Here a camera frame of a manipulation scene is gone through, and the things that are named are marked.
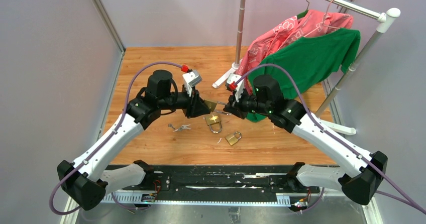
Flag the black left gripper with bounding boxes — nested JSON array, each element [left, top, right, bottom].
[[161, 84, 212, 119]]

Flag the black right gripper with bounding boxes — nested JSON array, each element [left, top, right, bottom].
[[221, 87, 271, 121]]

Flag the small brass padlock with key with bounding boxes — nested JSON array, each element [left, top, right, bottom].
[[204, 99, 232, 116]]

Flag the large brass padlock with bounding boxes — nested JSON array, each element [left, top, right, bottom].
[[225, 132, 242, 146]]

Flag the small key bunch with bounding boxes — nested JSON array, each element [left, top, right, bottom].
[[168, 124, 179, 132], [176, 124, 191, 132]]

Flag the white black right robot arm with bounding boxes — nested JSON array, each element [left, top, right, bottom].
[[224, 75, 388, 205]]

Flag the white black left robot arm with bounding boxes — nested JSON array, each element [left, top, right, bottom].
[[57, 70, 210, 210]]

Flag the small loose key bunch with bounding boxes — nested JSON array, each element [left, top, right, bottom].
[[176, 124, 191, 132]]

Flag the green t-shirt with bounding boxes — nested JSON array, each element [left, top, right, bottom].
[[245, 29, 361, 124]]

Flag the pink printed shirt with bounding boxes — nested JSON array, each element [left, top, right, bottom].
[[237, 10, 353, 93]]

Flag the metal clothes rack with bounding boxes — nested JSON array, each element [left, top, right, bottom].
[[212, 0, 400, 116]]

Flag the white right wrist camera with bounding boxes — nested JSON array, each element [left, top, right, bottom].
[[226, 73, 245, 102]]

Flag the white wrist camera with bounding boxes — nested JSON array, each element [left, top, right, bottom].
[[182, 70, 202, 96], [226, 73, 245, 102]]

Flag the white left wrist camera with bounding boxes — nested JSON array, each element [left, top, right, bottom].
[[182, 70, 202, 96]]

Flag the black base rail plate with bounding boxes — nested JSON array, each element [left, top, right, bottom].
[[121, 164, 334, 203]]

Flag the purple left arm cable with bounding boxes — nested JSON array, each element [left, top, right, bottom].
[[49, 61, 190, 216]]

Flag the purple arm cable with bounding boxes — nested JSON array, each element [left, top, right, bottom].
[[49, 61, 190, 216], [228, 63, 426, 210]]

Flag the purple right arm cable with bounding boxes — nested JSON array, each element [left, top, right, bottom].
[[228, 63, 426, 210]]

